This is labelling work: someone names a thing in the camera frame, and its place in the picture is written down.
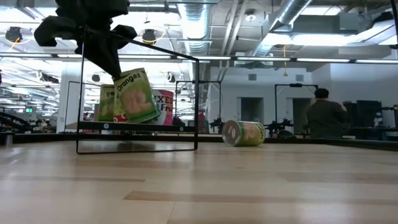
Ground green pears can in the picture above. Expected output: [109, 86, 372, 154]
[98, 84, 116, 123]

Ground black background workstation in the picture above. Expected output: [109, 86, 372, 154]
[343, 99, 398, 141]

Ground black wire frame basket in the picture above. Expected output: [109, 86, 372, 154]
[75, 27, 200, 155]

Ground green oranges can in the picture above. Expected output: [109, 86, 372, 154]
[113, 67, 162, 124]
[221, 119, 267, 147]

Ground black background frame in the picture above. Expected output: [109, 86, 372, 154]
[274, 83, 319, 125]

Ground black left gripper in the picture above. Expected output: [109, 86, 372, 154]
[33, 0, 138, 80]

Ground silver ventilation duct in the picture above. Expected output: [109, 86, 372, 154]
[177, 2, 214, 57]
[253, 0, 313, 58]

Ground black ceiling dome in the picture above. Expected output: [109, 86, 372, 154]
[142, 28, 157, 44]

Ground mixed fruit can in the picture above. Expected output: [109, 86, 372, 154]
[151, 89, 175, 126]

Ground black ceiling lamp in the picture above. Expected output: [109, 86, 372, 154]
[4, 26, 23, 43]

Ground person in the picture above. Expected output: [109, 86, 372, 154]
[306, 88, 349, 139]

